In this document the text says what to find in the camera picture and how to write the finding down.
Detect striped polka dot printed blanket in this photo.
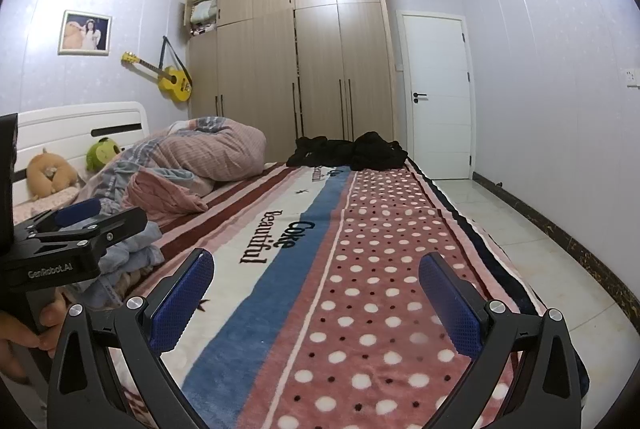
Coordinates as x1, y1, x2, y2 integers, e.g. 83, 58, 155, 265
30, 154, 591, 429

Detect pink floral pillow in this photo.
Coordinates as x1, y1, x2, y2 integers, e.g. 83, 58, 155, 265
14, 188, 81, 222

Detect light wooden wardrobe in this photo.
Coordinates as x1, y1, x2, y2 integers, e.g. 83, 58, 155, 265
185, 0, 398, 170

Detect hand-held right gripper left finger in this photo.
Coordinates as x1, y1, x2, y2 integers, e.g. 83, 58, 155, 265
47, 248, 216, 429

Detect green plush toy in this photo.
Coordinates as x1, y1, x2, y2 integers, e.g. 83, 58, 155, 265
86, 137, 126, 174

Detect tan plush toy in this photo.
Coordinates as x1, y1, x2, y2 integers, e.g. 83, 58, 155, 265
26, 148, 85, 199

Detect blue-grey pants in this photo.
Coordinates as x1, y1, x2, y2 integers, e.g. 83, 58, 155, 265
97, 221, 163, 280

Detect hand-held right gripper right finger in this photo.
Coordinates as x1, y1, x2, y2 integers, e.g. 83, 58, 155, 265
419, 251, 586, 429

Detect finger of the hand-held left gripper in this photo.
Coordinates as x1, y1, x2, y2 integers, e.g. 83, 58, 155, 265
15, 199, 104, 236
30, 206, 149, 246

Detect pile of black clothes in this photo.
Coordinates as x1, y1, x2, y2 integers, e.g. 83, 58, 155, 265
286, 132, 408, 172

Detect yellow guitar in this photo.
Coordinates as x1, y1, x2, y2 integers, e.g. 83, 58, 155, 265
121, 36, 194, 103

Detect person's left hand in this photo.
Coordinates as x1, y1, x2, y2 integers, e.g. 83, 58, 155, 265
0, 291, 68, 380

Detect pink striped quilt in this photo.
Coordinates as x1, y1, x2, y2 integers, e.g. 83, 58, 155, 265
82, 116, 267, 215

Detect white bed headboard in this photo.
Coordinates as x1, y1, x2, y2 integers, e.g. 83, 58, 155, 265
12, 102, 151, 205

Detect light blue cloth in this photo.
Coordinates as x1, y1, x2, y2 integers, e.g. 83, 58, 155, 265
65, 269, 132, 310

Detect folded bedding in wardrobe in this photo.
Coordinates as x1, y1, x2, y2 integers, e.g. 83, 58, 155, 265
190, 0, 219, 35

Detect white door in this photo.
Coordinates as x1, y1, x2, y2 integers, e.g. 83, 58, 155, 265
397, 10, 475, 181

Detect framed wall photo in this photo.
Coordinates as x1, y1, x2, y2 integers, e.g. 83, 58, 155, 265
57, 10, 112, 56

